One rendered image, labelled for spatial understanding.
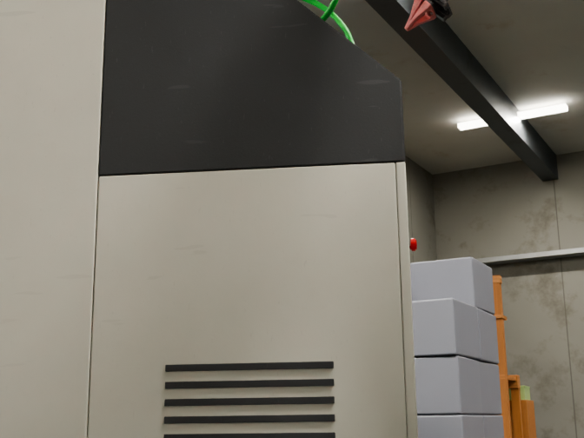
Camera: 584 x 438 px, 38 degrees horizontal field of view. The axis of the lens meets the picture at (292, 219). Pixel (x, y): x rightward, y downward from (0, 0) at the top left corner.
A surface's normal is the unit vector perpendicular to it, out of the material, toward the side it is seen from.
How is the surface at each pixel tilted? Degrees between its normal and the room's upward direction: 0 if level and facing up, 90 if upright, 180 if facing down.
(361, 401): 90
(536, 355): 90
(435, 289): 90
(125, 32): 90
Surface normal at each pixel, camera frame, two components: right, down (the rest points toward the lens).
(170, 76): -0.12, -0.23
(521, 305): -0.49, -0.20
